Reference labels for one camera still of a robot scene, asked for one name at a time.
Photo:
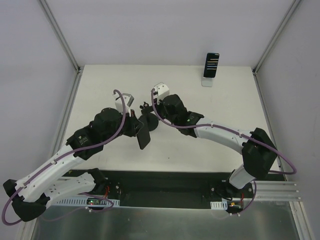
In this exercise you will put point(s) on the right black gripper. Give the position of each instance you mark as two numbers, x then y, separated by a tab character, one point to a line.
155	108

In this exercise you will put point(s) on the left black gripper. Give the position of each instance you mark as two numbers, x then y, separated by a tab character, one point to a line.
136	125

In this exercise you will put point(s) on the black round stand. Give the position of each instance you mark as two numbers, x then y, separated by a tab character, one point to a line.
151	120

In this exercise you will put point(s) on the white phone stand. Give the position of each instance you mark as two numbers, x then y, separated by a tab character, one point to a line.
207	82

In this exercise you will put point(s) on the blue edged black phone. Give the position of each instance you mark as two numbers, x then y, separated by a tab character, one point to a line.
211	65

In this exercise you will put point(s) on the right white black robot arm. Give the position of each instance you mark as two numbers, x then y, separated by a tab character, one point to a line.
255	147

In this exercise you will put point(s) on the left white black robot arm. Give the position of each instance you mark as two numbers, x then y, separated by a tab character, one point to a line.
32	195

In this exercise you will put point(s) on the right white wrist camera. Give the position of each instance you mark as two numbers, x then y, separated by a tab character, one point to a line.
160	91

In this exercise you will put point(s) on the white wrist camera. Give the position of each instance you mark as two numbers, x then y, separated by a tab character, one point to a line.
123	103
160	91

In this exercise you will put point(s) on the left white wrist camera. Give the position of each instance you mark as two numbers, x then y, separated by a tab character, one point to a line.
123	103

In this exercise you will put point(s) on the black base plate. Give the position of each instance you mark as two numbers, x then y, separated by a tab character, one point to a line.
178	190

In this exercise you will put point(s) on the left white cable duct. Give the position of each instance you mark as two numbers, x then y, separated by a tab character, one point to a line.
84	201

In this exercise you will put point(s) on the white cable duct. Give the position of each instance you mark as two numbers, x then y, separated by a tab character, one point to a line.
219	205
84	201

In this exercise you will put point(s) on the right white cable duct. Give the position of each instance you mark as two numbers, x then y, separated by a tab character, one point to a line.
219	205

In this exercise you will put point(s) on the left aluminium frame post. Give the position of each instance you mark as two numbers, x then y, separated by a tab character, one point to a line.
59	34

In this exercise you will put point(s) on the aluminium frame post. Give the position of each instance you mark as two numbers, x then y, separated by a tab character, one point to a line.
59	34
293	7

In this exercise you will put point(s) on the right aluminium frame post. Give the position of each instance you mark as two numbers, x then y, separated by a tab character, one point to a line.
293	7

